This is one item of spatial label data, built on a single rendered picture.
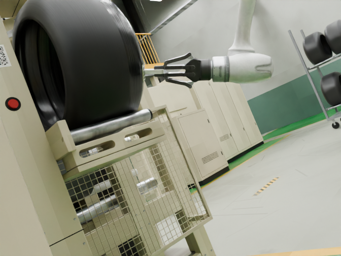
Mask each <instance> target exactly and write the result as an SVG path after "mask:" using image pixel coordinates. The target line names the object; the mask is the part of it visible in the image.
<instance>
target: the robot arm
mask: <svg viewBox="0 0 341 256"><path fill-rule="evenodd" d="M255 3H256V0H240V2H239V7H238V16H237V24H236V31H235V38H234V43H233V45H232V46H231V47H230V48H229V49H228V54H227V56H216V57H213V58H212V60H210V59H197V58H194V57H193V56H192V54H191V52H188V53H187V54H185V55H182V56H179V57H175V58H171V59H168V60H166V61H165V62H164V65H162V66H154V68H153V69H144V74H154V77H164V78H165V81H166V82H169V83H174V84H179V85H184V86H187V87H188V88H192V85H193V84H194V82H197V81H209V80H211V79H212V81H213V82H233V83H236V84H252V83H260V82H264V81H267V80H269V79H270V78H271V77H272V74H273V71H274V64H273V61H272V58H271V57H270V56H267V55H264V54H259V53H255V50H254V49H253V48H252V46H251V43H250V31H251V23H252V18H253V13H254V8H255ZM184 59H191V60H190V61H189V62H187V63H186V64H185V65H167V64H169V63H173V62H177V61H181V60H184ZM175 69H183V70H184V69H185V72H166V73H164V70H175ZM169 77H187V78H188V79H190V80H191V81H188V82H187V81H183V80H178V79H173V78H169Z"/></svg>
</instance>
